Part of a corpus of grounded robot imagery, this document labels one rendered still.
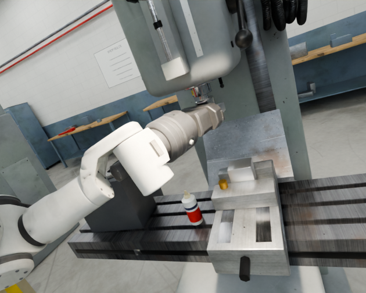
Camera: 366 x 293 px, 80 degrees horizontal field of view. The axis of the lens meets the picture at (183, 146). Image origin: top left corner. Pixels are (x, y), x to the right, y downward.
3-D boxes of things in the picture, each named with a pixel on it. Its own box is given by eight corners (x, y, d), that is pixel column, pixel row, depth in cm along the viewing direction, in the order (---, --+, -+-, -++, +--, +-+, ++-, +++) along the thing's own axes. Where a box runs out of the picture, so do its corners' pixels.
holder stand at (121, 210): (143, 228, 71) (117, 176, 65) (92, 233, 79) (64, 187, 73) (157, 204, 82) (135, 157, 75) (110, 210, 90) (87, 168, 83)
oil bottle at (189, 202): (201, 225, 63) (189, 194, 59) (189, 226, 65) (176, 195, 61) (204, 215, 66) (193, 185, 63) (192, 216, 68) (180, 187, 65)
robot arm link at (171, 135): (167, 108, 41) (118, 134, 33) (199, 156, 41) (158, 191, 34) (141, 132, 49) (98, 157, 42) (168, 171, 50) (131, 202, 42)
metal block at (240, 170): (256, 186, 56) (251, 167, 54) (233, 189, 58) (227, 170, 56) (256, 176, 60) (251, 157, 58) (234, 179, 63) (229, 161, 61)
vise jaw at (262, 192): (278, 206, 49) (275, 191, 48) (215, 211, 55) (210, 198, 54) (276, 190, 55) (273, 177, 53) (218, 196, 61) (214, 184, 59)
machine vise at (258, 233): (291, 277, 41) (280, 232, 38) (215, 274, 47) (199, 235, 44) (276, 177, 72) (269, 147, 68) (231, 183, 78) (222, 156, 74)
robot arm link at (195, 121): (218, 92, 46) (183, 112, 38) (229, 134, 49) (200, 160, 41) (175, 102, 55) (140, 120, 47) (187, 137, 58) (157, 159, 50)
